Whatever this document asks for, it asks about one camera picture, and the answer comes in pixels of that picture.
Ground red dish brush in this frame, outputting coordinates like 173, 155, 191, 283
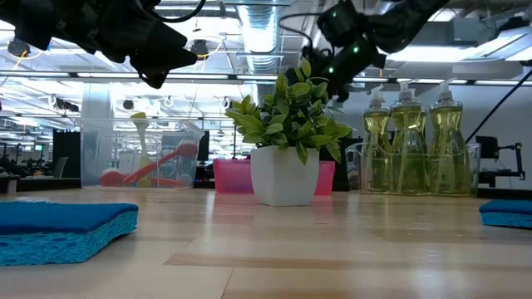
122, 143, 200, 187
99, 169, 184, 189

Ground black cable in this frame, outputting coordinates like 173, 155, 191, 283
465, 68, 532, 145

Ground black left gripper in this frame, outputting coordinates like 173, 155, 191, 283
93, 7, 199, 90

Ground black ceiling device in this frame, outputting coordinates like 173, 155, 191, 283
7, 39, 32, 58
190, 39, 209, 59

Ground clear plastic bin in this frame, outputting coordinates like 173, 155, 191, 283
79, 117, 204, 190
344, 141, 482, 197

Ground pink plastic bin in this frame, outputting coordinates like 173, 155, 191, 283
212, 159, 337, 196

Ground blue sponge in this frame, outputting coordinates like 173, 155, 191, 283
0, 202, 140, 267
479, 199, 532, 230

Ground black partition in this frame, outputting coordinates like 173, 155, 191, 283
52, 130, 81, 179

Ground black monitor on arm stand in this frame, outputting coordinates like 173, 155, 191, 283
475, 135, 527, 189

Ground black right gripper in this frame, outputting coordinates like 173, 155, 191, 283
307, 39, 387, 104

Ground green plant in white pot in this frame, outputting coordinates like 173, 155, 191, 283
224, 57, 354, 208

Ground silver ceiling duct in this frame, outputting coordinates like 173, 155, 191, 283
236, 3, 288, 76

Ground gray office chair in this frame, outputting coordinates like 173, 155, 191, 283
52, 156, 71, 179

